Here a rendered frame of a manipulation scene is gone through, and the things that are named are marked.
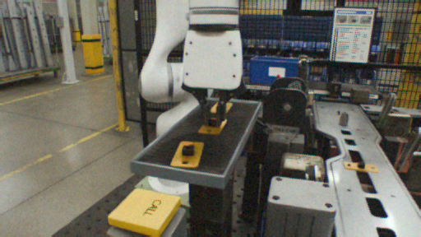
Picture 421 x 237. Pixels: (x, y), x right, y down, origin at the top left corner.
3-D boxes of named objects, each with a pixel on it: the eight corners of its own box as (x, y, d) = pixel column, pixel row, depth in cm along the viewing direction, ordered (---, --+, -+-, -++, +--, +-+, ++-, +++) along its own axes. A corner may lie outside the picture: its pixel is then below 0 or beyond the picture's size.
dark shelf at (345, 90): (381, 99, 134) (382, 94, 133) (210, 86, 160) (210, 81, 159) (371, 90, 154) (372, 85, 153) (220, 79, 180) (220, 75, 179)
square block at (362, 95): (358, 160, 138) (371, 90, 126) (342, 158, 140) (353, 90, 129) (355, 153, 145) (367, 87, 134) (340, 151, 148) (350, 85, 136)
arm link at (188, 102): (154, 127, 98) (153, 59, 89) (205, 124, 103) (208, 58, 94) (159, 144, 88) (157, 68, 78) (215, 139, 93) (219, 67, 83)
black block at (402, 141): (396, 219, 94) (418, 145, 85) (365, 215, 97) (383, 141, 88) (390, 206, 102) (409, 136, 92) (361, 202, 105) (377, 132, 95)
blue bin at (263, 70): (304, 87, 145) (307, 62, 141) (248, 82, 157) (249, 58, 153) (307, 81, 159) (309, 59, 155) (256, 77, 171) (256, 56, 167)
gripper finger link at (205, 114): (189, 90, 51) (190, 124, 53) (206, 90, 50) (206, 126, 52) (194, 85, 54) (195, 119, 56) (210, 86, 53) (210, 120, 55)
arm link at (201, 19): (179, 8, 44) (179, 27, 45) (233, 7, 42) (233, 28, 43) (194, 11, 52) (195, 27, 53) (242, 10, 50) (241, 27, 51)
